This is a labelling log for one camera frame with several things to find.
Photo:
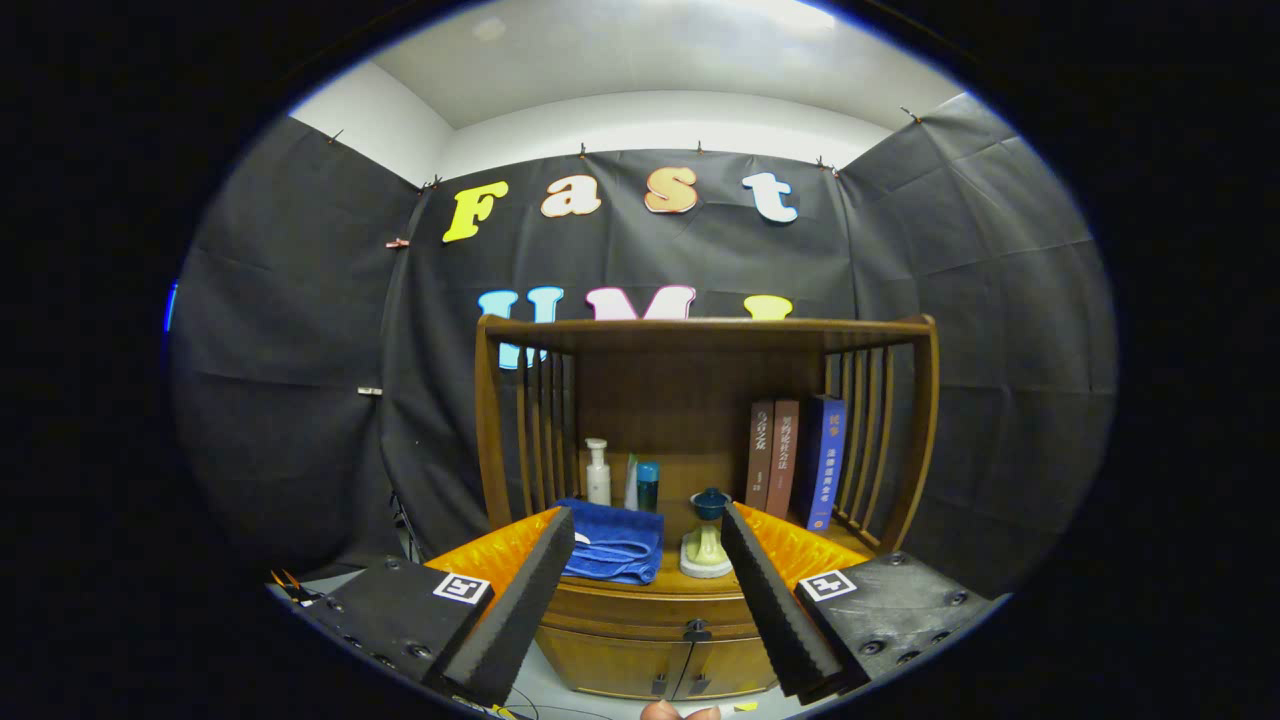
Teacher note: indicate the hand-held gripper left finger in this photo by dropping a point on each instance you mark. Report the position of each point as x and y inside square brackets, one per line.
[515, 610]

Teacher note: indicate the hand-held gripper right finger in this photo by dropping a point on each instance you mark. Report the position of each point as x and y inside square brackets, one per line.
[775, 610]

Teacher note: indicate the wooden cabinet door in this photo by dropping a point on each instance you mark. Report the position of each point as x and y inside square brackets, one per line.
[735, 660]
[610, 660]

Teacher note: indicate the wooden countertop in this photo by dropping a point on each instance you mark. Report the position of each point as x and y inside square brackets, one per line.
[674, 520]

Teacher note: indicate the wooden cabinet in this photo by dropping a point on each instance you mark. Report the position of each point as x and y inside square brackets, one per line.
[680, 390]

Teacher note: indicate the dark blue lidded bowl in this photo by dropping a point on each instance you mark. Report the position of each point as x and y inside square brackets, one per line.
[710, 505]

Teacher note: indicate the folded blue towel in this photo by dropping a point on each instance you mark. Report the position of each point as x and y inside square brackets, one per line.
[620, 540]

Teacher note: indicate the white pump bottle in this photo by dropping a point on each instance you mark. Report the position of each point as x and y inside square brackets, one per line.
[598, 485]

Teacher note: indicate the reddish brown book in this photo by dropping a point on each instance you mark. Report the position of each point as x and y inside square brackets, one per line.
[785, 455]

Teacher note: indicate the dark brown book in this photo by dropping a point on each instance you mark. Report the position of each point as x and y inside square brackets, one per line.
[758, 455]

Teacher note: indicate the blue book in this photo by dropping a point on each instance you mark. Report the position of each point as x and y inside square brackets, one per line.
[830, 460]

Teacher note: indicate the blue capped tube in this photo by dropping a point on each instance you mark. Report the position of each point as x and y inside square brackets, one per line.
[648, 490]

